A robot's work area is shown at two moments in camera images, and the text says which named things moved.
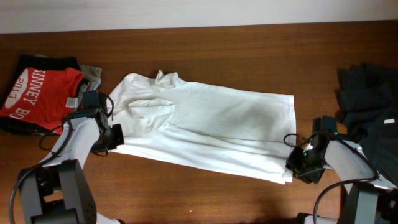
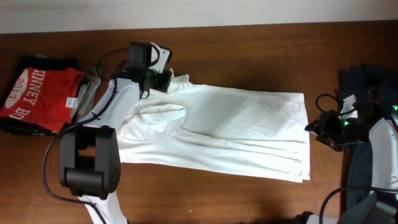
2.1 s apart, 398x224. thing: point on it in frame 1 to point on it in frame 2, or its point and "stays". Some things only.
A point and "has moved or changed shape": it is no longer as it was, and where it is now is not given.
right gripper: [292, 163] to [324, 123]
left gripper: [118, 139] to [162, 85]
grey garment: [93, 74] has moved or changed shape
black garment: [23, 63] stays
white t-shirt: [244, 132] has moved or changed shape
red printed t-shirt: [43, 96] stays
